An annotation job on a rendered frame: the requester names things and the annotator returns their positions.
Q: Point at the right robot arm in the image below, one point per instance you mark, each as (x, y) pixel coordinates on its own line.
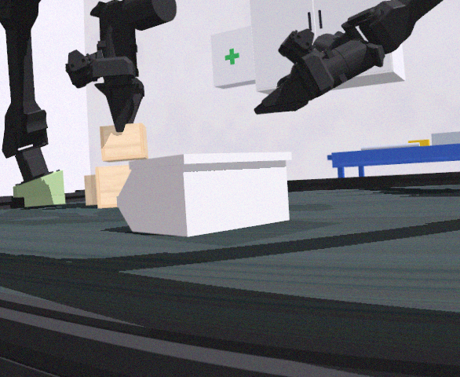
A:
(387, 24)

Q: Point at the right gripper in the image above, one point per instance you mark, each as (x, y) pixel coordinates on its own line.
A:
(302, 85)

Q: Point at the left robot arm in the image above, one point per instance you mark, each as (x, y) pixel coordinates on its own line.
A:
(25, 121)

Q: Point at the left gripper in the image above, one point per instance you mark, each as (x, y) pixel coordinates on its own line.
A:
(120, 91)

